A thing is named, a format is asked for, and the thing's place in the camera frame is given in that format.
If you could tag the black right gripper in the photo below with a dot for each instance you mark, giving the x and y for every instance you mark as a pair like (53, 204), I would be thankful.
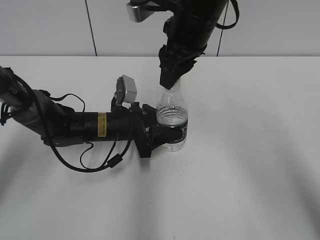
(175, 62)

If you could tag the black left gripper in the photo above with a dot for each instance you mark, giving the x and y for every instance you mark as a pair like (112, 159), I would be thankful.
(138, 123)

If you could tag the clear cestbon water bottle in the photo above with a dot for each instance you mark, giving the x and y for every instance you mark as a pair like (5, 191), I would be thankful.
(172, 112)

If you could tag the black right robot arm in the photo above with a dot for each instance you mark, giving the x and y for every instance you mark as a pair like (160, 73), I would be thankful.
(188, 32)

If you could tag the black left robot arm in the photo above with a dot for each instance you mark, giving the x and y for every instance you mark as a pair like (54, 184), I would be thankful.
(63, 124)

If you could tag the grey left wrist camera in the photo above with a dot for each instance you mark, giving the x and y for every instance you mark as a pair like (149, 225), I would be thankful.
(126, 90)

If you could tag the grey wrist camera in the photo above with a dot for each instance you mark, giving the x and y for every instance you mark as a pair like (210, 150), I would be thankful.
(126, 90)
(140, 10)

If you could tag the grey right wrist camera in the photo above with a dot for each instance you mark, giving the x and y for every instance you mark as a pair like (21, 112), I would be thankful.
(140, 10)

